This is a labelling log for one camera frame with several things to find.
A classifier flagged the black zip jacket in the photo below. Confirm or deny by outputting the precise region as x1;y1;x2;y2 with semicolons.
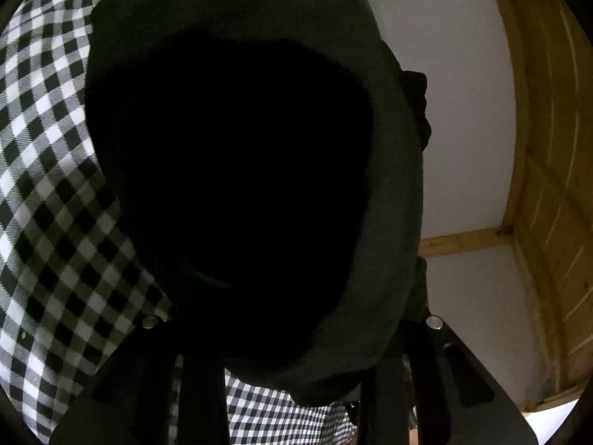
83;0;434;409

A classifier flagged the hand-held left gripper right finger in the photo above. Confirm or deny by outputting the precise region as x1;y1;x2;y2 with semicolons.
359;314;540;445

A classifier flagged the black white checkered bed sheet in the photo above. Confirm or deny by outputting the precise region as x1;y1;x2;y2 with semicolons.
0;0;357;445

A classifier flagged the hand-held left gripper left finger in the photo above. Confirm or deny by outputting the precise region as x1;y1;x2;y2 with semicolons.
49;314;230;445

